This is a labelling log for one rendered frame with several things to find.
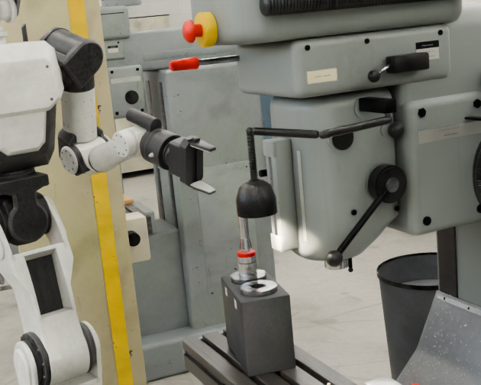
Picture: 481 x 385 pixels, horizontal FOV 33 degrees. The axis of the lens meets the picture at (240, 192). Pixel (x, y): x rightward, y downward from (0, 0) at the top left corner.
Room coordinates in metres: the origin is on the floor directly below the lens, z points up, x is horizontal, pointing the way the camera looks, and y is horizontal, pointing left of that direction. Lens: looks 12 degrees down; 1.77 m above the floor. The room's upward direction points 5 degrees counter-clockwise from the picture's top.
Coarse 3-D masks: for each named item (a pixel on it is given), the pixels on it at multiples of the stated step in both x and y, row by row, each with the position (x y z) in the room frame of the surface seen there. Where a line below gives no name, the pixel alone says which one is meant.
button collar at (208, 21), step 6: (204, 12) 1.44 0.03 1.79; (210, 12) 1.44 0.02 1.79; (198, 18) 1.45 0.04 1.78; (204, 18) 1.42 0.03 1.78; (210, 18) 1.42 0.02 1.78; (204, 24) 1.42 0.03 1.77; (210, 24) 1.42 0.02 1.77; (216, 24) 1.42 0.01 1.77; (204, 30) 1.43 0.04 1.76; (210, 30) 1.42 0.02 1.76; (216, 30) 1.42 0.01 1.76; (204, 36) 1.43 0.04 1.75; (210, 36) 1.42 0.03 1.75; (216, 36) 1.42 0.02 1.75; (198, 42) 1.45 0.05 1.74; (204, 42) 1.43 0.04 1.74; (210, 42) 1.43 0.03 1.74
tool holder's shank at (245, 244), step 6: (240, 222) 1.96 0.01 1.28; (246, 222) 1.96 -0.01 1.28; (240, 228) 1.96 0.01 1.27; (246, 228) 1.96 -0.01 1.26; (240, 234) 1.96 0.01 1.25; (246, 234) 1.96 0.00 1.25; (240, 240) 1.96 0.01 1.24; (246, 240) 1.96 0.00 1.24; (240, 246) 1.96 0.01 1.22; (246, 246) 1.96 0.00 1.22
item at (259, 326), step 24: (240, 288) 1.87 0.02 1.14; (264, 288) 1.85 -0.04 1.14; (240, 312) 1.81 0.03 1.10; (264, 312) 1.81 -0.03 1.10; (288, 312) 1.83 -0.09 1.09; (240, 336) 1.84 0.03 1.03; (264, 336) 1.81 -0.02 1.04; (288, 336) 1.83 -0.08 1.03; (240, 360) 1.87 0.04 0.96; (264, 360) 1.81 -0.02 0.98; (288, 360) 1.82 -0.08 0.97
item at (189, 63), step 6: (174, 60) 1.52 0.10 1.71; (180, 60) 1.52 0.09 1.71; (186, 60) 1.53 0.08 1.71; (192, 60) 1.53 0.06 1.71; (198, 60) 1.54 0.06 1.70; (204, 60) 1.54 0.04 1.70; (210, 60) 1.55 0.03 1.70; (216, 60) 1.55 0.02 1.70; (222, 60) 1.56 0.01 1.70; (228, 60) 1.57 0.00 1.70; (234, 60) 1.57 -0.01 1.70; (174, 66) 1.51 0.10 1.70; (180, 66) 1.52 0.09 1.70; (186, 66) 1.52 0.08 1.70; (192, 66) 1.53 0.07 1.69; (198, 66) 1.53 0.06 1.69
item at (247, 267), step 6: (240, 258) 1.95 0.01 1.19; (246, 258) 1.95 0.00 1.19; (252, 258) 1.95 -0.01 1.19; (240, 264) 1.95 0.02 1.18; (246, 264) 1.95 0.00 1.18; (252, 264) 1.95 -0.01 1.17; (240, 270) 1.96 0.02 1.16; (246, 270) 1.95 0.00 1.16; (252, 270) 1.95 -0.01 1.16; (240, 276) 1.96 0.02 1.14; (246, 276) 1.95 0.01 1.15; (252, 276) 1.95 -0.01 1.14
